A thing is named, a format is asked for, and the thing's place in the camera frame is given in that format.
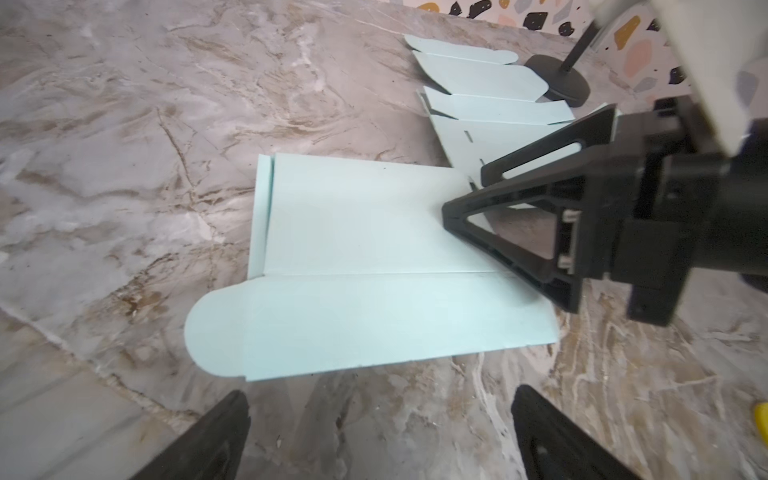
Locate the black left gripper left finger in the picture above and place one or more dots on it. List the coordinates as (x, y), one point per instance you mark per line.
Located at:
(212, 448)

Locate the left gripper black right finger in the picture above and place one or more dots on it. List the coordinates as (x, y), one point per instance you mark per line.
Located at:
(554, 447)

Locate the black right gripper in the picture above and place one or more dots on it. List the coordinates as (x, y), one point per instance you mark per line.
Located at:
(648, 216)

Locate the mint paper box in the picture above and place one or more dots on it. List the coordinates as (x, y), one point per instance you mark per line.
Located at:
(350, 266)
(482, 103)

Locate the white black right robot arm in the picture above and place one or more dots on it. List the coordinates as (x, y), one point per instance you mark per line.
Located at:
(574, 187)

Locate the flat mint paper box blank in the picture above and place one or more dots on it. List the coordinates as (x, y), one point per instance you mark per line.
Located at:
(482, 103)

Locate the black microphone stand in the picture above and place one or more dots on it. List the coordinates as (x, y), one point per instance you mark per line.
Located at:
(564, 82)

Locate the yellow round sticker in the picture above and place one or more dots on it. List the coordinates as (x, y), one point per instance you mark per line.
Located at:
(760, 413)

